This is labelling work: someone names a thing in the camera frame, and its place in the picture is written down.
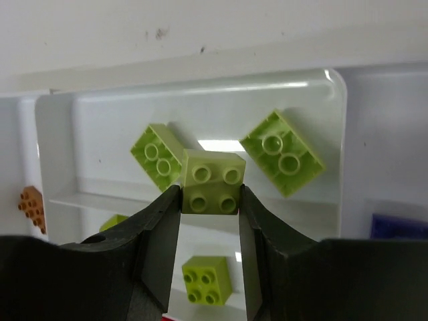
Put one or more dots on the small green lego brick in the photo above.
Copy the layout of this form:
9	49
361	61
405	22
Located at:
207	280

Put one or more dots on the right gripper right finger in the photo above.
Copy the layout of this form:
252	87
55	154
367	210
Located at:
288	276

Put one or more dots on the white divided sorting tray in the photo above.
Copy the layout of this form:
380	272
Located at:
367	125

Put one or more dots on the small green lego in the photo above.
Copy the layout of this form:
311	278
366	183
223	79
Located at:
159	153

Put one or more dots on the orange lego brick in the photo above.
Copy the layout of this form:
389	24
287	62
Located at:
31	203

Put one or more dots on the blue lego brick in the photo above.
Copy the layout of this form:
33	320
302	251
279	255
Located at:
391	227

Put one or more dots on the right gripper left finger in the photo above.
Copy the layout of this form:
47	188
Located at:
122	273

